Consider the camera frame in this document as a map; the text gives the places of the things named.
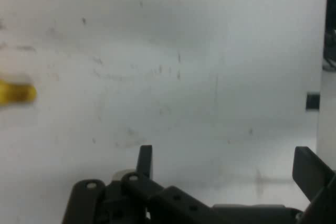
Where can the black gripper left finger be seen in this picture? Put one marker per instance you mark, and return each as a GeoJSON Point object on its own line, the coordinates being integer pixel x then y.
{"type": "Point", "coordinates": [147, 195]}

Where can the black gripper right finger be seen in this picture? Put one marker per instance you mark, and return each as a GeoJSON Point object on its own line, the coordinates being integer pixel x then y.
{"type": "Point", "coordinates": [312, 174]}

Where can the small black block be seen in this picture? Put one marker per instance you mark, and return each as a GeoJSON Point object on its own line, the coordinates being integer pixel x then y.
{"type": "Point", "coordinates": [312, 100]}

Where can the yellow banana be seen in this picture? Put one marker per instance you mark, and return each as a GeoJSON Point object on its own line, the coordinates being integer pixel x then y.
{"type": "Point", "coordinates": [15, 94]}

